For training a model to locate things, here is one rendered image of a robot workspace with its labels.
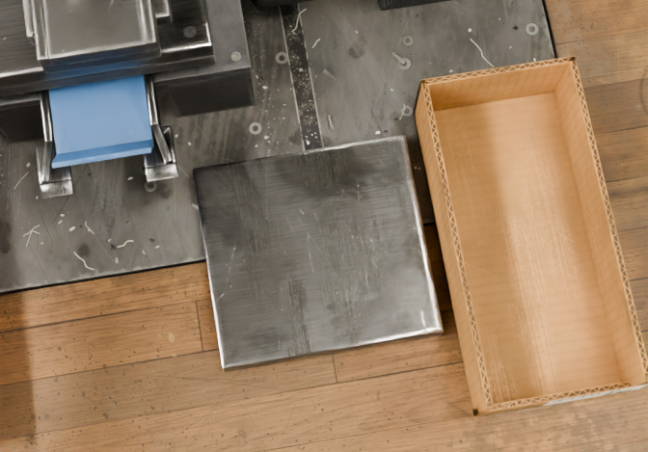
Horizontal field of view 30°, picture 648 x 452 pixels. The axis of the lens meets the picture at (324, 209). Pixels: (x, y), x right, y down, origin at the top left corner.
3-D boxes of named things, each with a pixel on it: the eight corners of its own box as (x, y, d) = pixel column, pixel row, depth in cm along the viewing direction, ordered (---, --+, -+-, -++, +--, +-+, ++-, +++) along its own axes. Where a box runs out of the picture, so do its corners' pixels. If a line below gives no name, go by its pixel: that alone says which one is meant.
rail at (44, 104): (51, 151, 90) (44, 142, 88) (33, -10, 94) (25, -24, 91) (60, 150, 90) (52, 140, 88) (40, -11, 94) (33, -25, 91)
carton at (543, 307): (472, 418, 93) (486, 408, 85) (412, 114, 99) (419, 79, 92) (634, 390, 93) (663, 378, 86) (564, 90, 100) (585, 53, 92)
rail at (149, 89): (154, 136, 91) (150, 124, 88) (132, -25, 94) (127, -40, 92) (163, 134, 91) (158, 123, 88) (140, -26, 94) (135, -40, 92)
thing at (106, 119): (60, 179, 88) (51, 167, 85) (37, -13, 92) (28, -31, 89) (156, 164, 88) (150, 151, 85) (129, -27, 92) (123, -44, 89)
